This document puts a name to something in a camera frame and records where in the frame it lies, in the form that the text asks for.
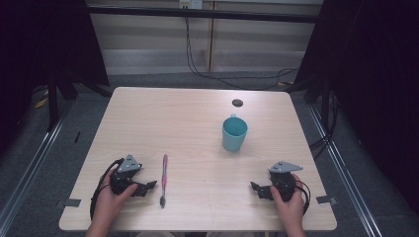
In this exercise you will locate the dark round table grommet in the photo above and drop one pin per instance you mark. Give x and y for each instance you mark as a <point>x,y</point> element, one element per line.
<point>237,102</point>

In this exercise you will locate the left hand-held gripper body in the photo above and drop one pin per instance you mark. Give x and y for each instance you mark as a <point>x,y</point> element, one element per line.
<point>128,164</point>

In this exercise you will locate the yellow floor piece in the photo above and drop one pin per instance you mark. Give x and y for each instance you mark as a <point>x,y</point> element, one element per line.
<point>41,103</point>

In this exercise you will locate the pink toothbrush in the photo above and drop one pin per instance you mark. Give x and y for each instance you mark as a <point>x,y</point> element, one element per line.
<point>163,177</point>

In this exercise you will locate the black horizontal bar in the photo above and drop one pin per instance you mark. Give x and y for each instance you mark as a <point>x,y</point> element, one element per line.
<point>204,14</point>

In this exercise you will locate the person's left hand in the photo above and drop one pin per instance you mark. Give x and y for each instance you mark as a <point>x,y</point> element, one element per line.
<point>110,197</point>

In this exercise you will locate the white wall outlet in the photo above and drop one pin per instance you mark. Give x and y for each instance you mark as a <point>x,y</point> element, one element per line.
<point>191,3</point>

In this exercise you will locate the grey tape strip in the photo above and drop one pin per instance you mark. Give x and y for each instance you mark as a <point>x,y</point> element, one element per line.
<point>326,199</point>
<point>72,202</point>

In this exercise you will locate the person's right hand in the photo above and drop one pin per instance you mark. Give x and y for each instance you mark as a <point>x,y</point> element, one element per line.
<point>290,205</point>

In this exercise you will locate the teal cup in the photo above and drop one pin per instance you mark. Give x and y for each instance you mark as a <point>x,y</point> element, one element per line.
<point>234,138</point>

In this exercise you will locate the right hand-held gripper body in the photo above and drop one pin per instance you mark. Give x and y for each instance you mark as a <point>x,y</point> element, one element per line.
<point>283,184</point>

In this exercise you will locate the black metal stand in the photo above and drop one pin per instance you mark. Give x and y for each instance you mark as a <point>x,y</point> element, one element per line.
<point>52,105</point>

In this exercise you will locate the small black floor tape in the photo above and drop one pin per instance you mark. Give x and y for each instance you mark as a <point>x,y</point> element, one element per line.
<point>77,137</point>

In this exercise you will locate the metal floor rail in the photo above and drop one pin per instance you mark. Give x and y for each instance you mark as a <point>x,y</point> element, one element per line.
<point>346,177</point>
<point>29,171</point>

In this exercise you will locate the dark curtain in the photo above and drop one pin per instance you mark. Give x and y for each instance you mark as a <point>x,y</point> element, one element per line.
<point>39,42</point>
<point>372,82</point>

